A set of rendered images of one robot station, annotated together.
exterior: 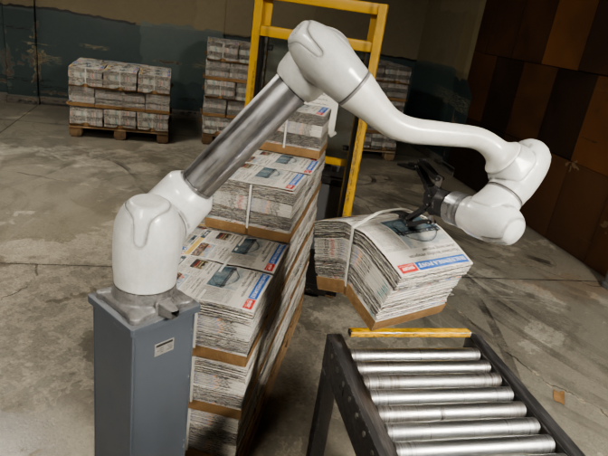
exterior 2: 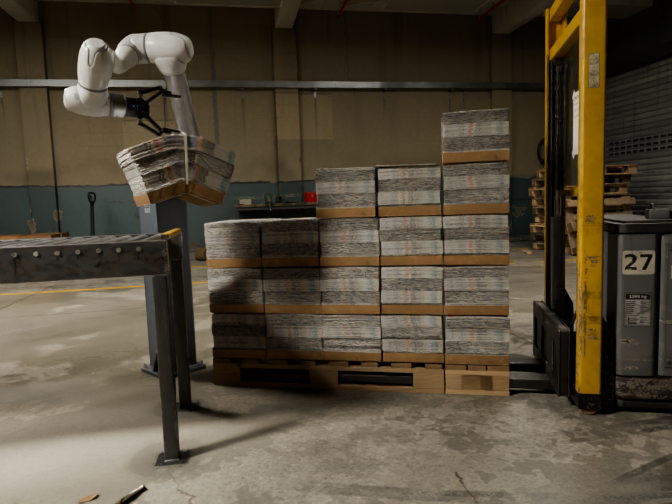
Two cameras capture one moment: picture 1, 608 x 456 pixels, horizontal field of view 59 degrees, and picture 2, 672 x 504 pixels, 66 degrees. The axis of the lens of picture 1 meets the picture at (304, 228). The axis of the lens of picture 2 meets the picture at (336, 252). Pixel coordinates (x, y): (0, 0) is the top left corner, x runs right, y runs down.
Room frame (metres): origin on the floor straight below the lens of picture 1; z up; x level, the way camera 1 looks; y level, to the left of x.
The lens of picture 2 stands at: (2.34, -2.41, 0.92)
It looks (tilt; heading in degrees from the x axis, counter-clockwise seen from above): 6 degrees down; 94
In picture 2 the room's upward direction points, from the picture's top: 2 degrees counter-clockwise
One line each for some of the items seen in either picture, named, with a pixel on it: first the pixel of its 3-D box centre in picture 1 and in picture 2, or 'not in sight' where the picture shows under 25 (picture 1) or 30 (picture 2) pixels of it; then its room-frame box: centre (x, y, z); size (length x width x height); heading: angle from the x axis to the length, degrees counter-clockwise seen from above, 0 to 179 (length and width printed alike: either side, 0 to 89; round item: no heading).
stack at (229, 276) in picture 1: (238, 318); (329, 298); (2.10, 0.24, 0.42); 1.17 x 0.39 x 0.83; 173
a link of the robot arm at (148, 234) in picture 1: (147, 239); not in sight; (1.20, 0.38, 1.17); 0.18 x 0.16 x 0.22; 4
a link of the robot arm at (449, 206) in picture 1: (458, 209); (117, 105); (1.36, -0.40, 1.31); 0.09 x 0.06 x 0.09; 125
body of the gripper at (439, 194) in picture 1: (437, 201); (137, 108); (1.41, -0.35, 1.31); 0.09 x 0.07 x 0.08; 35
